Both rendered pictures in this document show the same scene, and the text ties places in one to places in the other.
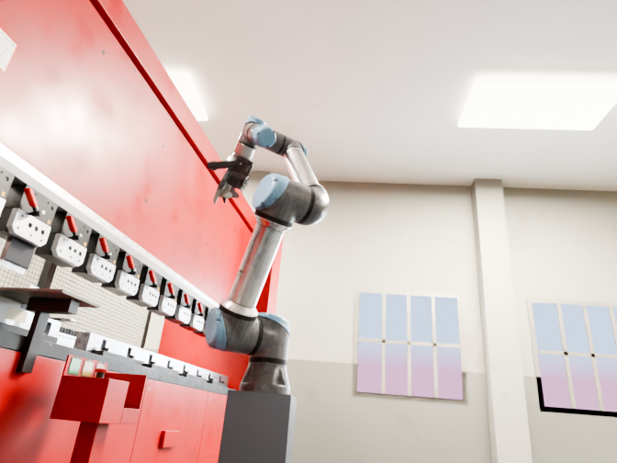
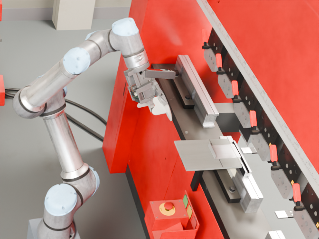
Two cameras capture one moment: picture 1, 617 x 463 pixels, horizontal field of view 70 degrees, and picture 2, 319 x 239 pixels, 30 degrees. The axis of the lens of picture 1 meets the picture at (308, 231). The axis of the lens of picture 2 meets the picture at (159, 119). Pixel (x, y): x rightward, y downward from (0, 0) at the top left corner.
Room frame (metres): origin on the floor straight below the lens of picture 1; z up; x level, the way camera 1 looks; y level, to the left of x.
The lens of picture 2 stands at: (2.77, -0.59, 2.68)
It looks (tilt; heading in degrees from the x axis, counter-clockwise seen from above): 38 degrees down; 143
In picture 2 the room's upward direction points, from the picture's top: 15 degrees clockwise
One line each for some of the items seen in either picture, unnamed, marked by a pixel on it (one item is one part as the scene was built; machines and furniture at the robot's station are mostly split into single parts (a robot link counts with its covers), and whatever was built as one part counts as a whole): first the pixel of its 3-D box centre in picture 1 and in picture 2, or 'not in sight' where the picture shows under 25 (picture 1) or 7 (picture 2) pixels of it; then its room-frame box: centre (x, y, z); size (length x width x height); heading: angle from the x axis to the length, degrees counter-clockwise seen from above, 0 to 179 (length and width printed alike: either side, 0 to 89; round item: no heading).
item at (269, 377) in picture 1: (266, 377); (57, 225); (1.40, 0.09, 0.82); 0.15 x 0.15 x 0.10
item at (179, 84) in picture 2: not in sight; (180, 88); (0.78, 1.00, 0.89); 0.30 x 0.05 x 0.03; 169
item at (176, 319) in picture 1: (179, 307); not in sight; (2.53, 0.70, 1.26); 0.15 x 0.09 x 0.17; 169
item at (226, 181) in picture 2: (16, 333); (222, 176); (1.41, 0.87, 0.89); 0.30 x 0.05 x 0.03; 169
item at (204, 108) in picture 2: not in sight; (195, 89); (0.84, 1.04, 0.92); 0.50 x 0.06 x 0.10; 169
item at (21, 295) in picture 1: (44, 298); (207, 154); (1.35, 0.79, 1.00); 0.26 x 0.18 x 0.01; 79
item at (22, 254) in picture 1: (16, 256); (246, 131); (1.38, 0.94, 1.13); 0.10 x 0.02 x 0.10; 169
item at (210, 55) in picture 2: not in sight; (220, 50); (0.96, 1.02, 1.26); 0.15 x 0.09 x 0.17; 169
